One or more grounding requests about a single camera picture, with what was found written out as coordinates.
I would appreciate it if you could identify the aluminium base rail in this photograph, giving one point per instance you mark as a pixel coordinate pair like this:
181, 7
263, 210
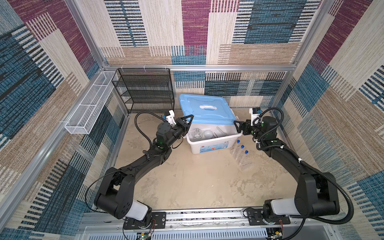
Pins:
201, 224

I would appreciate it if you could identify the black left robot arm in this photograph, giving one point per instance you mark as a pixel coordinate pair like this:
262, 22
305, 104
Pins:
115, 195

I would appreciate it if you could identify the white ceramic pestle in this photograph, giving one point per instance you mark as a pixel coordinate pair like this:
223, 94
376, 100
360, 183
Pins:
221, 131

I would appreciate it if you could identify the white wire mesh basket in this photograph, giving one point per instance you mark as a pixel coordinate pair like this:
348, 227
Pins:
87, 112

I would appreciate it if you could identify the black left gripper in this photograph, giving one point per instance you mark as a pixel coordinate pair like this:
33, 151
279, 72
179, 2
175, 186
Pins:
183, 127

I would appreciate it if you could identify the white ceramic mortar bowl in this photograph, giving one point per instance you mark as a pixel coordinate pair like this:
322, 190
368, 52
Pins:
208, 134

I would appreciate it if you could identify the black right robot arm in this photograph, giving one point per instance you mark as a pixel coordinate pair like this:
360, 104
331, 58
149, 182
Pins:
318, 195

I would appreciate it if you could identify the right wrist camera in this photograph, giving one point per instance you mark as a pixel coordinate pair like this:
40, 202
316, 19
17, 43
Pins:
255, 115

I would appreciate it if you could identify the clear glass flask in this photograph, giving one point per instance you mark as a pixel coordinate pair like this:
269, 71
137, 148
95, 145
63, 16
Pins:
197, 135

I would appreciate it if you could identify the black wire shelf rack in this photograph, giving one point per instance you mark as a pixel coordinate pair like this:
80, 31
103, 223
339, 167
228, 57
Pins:
145, 89

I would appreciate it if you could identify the blue-capped test tube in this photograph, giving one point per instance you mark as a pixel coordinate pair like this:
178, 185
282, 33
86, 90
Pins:
239, 153
243, 159

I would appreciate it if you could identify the blue plastic bin lid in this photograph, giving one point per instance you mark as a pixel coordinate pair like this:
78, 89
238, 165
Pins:
209, 110

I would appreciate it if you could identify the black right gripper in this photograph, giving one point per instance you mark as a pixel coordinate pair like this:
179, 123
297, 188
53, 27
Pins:
247, 125

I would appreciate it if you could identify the test tube with blue cap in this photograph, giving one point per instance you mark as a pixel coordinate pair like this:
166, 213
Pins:
235, 147

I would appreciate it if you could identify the white plastic storage bin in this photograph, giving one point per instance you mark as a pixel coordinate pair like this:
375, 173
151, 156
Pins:
212, 144

